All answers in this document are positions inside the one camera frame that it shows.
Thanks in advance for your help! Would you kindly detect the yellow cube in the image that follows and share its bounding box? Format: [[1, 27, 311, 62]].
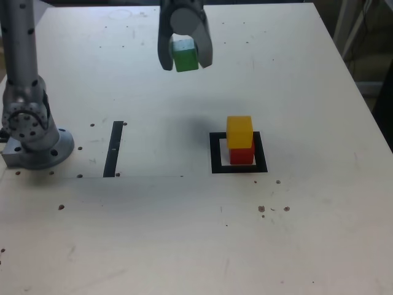
[[226, 115, 254, 149]]

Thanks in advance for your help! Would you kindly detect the black furniture panel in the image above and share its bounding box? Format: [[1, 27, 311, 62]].
[[372, 69, 393, 132]]

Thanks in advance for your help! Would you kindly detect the red cube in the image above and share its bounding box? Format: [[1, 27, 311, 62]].
[[229, 140, 256, 165]]

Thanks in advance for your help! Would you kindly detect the black tape strip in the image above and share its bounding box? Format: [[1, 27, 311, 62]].
[[103, 120, 124, 178]]

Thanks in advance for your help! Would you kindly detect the black tape square outline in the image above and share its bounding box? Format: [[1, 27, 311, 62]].
[[209, 131, 268, 175]]

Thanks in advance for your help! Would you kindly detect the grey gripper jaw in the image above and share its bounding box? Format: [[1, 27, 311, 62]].
[[170, 0, 215, 69], [157, 0, 176, 72]]

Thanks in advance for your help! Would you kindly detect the green cube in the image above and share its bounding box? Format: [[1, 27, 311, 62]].
[[169, 39, 199, 73]]

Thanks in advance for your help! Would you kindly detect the white metal rack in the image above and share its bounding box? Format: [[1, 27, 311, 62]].
[[333, 0, 374, 59]]

